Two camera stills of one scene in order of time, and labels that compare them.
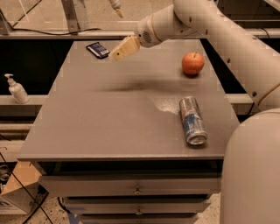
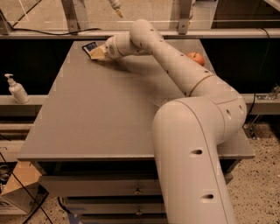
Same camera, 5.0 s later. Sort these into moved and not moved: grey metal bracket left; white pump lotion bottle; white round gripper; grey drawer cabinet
Moved: white round gripper
Not moved: grey drawer cabinet; grey metal bracket left; white pump lotion bottle
